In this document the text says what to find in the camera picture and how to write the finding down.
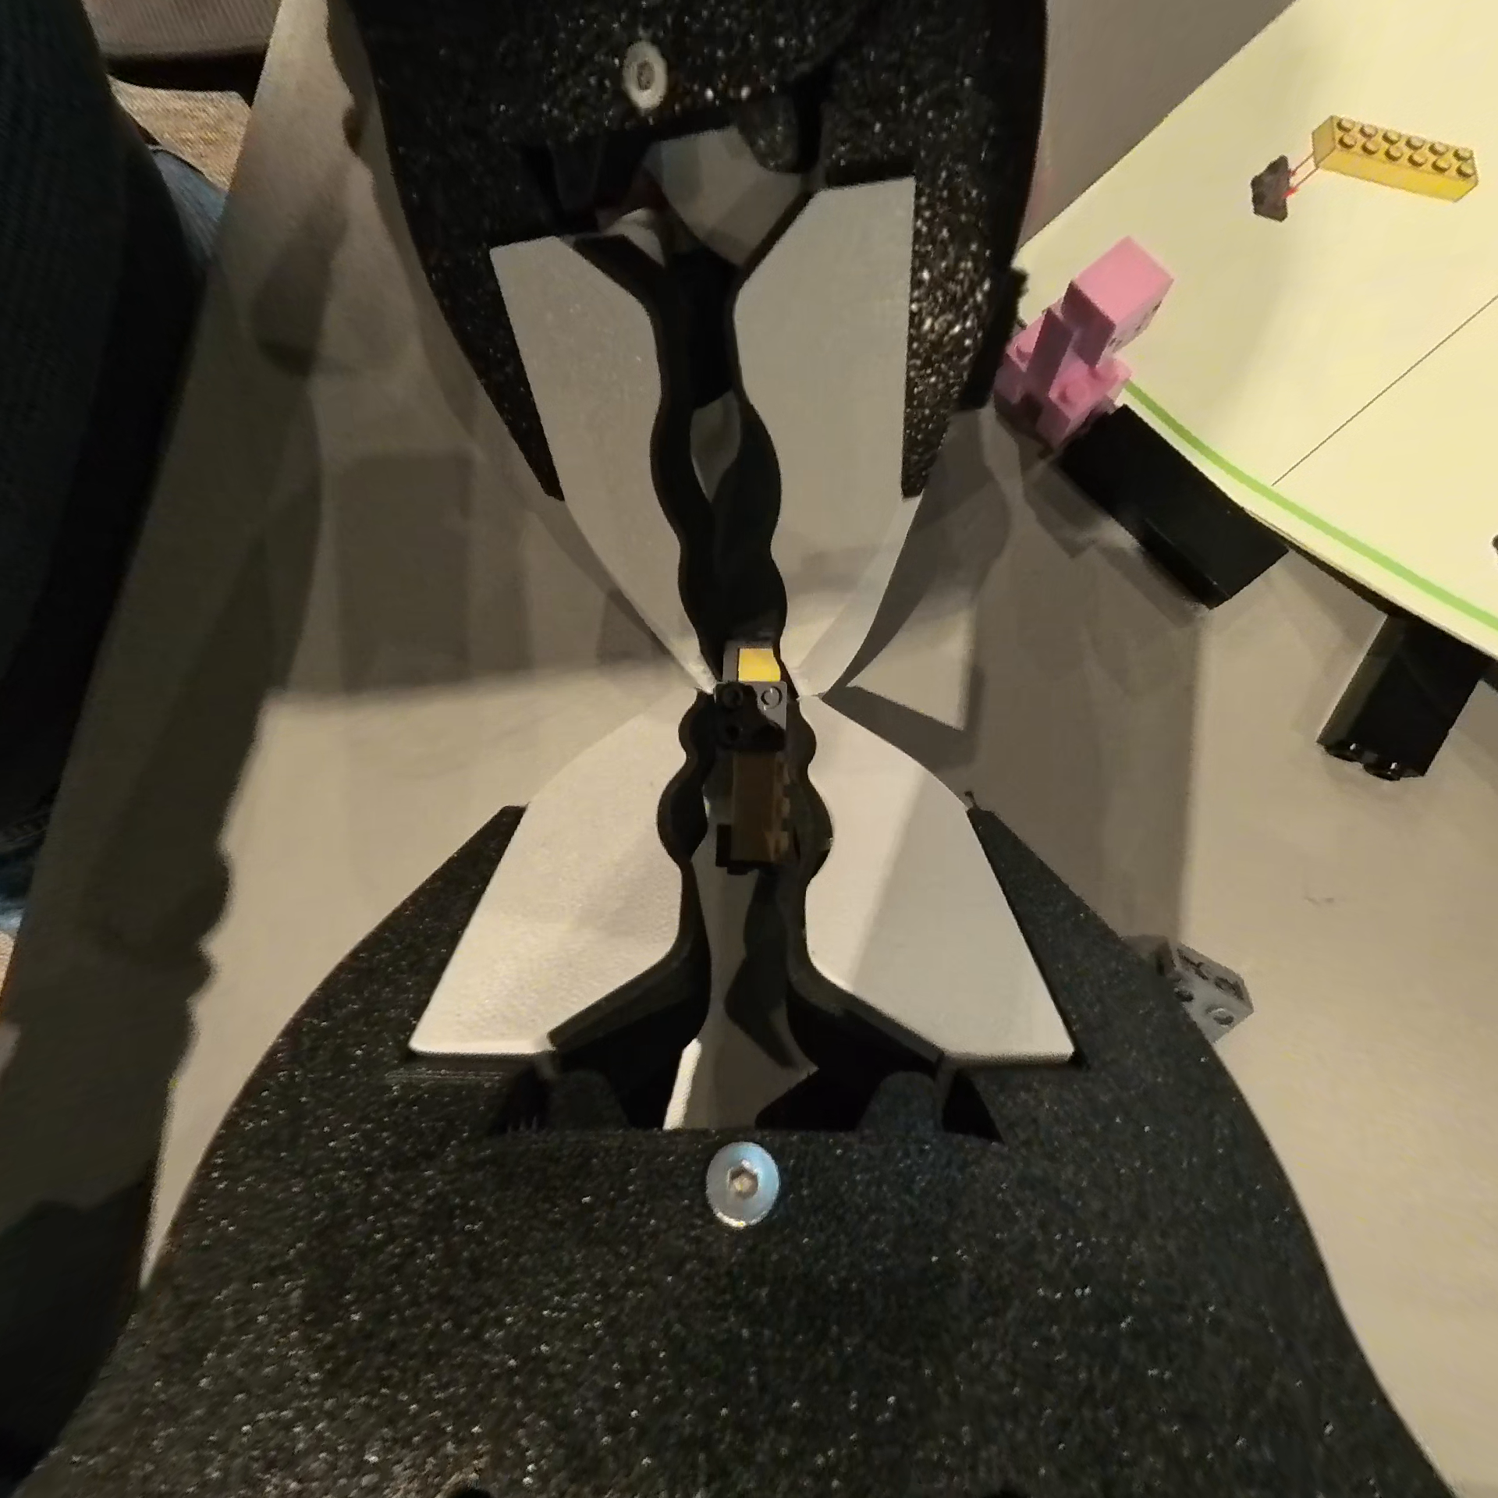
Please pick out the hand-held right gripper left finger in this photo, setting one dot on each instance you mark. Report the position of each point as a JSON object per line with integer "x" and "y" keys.
{"x": 561, "y": 914}

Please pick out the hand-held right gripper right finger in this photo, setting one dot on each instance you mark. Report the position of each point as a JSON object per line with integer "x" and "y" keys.
{"x": 936, "y": 914}

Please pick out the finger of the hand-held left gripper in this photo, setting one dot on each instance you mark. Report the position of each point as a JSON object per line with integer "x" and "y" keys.
{"x": 841, "y": 386}
{"x": 585, "y": 386}

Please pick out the tan and dark brick assembly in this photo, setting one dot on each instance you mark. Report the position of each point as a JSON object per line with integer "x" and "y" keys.
{"x": 754, "y": 809}

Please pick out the grey desk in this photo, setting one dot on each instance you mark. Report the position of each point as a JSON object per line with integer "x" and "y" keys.
{"x": 351, "y": 761}

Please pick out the pink toy brick pig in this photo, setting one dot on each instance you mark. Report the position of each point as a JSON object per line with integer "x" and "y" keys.
{"x": 1077, "y": 352}

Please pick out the dark grey square brick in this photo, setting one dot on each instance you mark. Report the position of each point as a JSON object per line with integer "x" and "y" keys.
{"x": 1205, "y": 989}

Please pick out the long black brick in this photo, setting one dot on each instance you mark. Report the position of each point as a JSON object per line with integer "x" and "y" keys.
{"x": 1182, "y": 516}

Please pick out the pale green instruction booklet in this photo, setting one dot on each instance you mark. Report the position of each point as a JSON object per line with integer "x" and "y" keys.
{"x": 1287, "y": 352}

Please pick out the person's dark sweater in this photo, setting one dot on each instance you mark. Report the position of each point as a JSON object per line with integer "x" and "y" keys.
{"x": 82, "y": 409}

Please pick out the black rectangular brick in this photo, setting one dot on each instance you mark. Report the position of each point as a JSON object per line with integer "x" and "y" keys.
{"x": 1398, "y": 704}

